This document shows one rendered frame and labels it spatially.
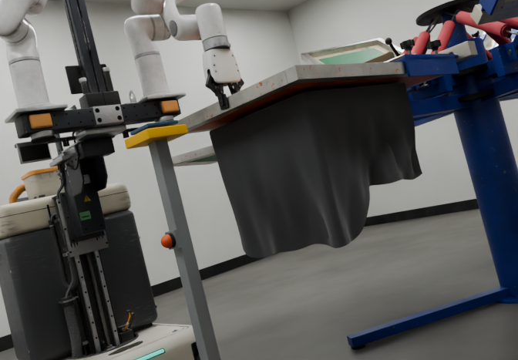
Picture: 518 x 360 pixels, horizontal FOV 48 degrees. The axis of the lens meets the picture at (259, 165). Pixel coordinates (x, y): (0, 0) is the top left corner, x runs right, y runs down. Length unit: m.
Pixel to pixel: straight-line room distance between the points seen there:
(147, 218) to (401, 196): 3.02
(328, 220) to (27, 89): 1.00
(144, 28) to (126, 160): 3.78
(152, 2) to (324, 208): 0.99
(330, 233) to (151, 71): 0.92
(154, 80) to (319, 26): 5.64
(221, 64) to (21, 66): 0.64
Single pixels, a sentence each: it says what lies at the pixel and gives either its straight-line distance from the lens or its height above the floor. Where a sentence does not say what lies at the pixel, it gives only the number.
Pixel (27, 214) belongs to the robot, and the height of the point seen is 0.86.
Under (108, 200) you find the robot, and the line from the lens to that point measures 2.51.
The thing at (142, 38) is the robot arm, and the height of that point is 1.35.
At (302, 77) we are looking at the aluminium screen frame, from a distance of 1.46.
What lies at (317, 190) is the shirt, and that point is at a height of 0.69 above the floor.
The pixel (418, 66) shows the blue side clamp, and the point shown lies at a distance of 1.88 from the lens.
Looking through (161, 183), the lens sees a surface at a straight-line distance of 1.62.
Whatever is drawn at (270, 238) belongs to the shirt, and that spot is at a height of 0.58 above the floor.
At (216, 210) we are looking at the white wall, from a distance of 6.34.
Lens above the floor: 0.71
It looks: 3 degrees up
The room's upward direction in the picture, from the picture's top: 14 degrees counter-clockwise
